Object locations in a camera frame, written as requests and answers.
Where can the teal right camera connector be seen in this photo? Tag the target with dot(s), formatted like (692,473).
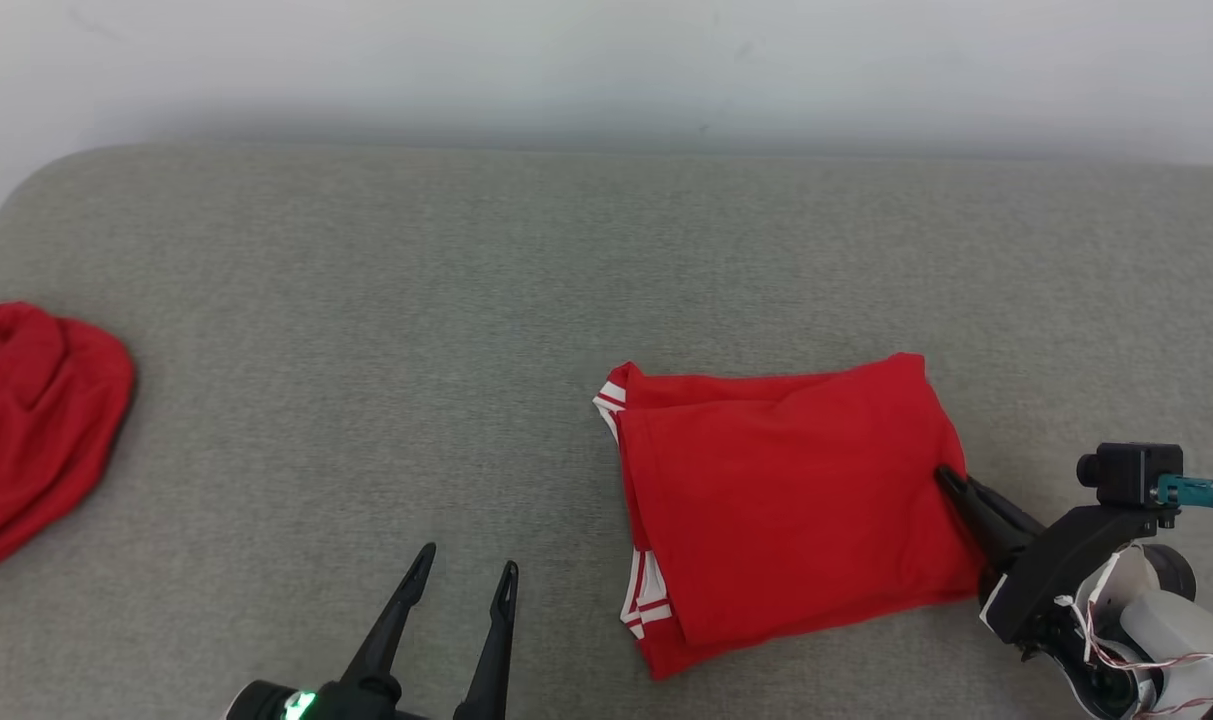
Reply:
(1191,490)

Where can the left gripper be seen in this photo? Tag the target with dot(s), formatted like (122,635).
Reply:
(356,708)

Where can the red jersey white striped trim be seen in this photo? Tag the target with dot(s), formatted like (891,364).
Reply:
(786,500)

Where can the red shorts white side stripe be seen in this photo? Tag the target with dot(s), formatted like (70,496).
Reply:
(36,430)

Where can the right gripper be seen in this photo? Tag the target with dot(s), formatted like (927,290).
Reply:
(1046,585)

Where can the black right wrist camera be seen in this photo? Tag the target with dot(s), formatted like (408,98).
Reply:
(1131,472)

